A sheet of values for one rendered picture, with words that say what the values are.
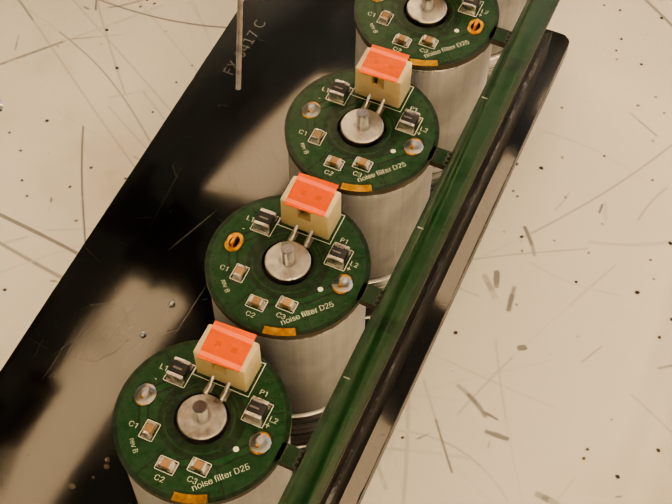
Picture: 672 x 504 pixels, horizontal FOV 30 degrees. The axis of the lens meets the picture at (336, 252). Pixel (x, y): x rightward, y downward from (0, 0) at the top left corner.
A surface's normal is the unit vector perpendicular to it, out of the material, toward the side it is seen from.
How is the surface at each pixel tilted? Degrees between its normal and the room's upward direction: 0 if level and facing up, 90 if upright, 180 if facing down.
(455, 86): 90
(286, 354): 90
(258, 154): 0
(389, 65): 0
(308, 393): 90
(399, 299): 0
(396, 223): 90
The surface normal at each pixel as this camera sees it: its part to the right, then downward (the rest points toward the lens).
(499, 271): 0.00, -0.53
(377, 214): 0.23, 0.83
